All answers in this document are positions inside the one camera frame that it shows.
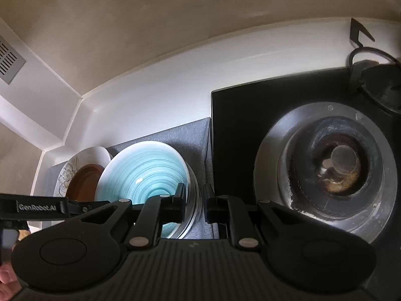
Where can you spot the person's left hand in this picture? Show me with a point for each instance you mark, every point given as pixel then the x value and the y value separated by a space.
pixel 8 279

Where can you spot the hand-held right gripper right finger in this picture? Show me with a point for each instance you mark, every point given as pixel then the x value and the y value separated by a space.
pixel 216 210

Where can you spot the grey wall vent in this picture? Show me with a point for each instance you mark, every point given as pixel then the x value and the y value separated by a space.
pixel 7 61

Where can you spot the small brown plate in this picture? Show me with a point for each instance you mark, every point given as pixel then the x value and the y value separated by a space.
pixel 84 182

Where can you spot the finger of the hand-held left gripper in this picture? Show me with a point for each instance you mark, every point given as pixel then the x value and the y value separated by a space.
pixel 82 208

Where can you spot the teal glazed bowl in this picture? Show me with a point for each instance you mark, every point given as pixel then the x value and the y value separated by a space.
pixel 147 169

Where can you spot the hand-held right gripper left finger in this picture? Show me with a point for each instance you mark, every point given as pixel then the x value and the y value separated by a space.
pixel 179 207

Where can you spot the black glass gas stove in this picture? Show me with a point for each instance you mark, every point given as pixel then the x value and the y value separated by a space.
pixel 235 131

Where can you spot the gas stove burner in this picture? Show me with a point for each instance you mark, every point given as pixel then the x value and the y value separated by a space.
pixel 341 160

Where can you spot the black pot support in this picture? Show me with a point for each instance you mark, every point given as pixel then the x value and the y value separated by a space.
pixel 360 33

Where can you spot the grey mat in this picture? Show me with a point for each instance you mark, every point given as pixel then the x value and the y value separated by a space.
pixel 188 138

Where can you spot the white floral square plate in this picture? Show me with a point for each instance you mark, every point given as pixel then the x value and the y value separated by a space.
pixel 66 170

